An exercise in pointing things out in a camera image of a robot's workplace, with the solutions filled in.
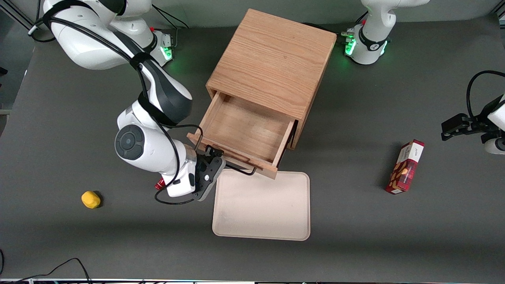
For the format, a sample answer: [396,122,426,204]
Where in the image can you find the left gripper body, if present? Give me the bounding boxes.
[488,94,505,132]

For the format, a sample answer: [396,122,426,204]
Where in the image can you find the long black drawer handle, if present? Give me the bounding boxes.
[193,135,258,176]

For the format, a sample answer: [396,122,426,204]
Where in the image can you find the wooden drawer with longer handle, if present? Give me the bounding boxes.
[186,90,297,180]

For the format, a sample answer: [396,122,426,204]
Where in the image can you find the wooden drawer cabinet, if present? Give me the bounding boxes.
[206,8,338,150]

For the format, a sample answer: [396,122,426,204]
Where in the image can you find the red snack box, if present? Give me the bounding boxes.
[385,139,426,195]

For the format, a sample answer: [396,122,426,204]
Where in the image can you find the beige plastic tray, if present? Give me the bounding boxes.
[212,169,311,241]

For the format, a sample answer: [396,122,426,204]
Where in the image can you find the yellow lemon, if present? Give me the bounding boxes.
[81,191,101,209]

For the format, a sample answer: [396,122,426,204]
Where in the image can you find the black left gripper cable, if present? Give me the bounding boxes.
[466,70,505,120]

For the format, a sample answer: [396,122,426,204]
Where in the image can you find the black right arm base cable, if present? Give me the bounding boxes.
[151,5,191,49]

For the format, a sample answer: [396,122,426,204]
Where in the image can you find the black cable on floor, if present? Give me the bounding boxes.
[0,249,93,284]

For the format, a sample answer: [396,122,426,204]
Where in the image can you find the aluminium frame bar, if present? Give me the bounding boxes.
[0,0,41,33]

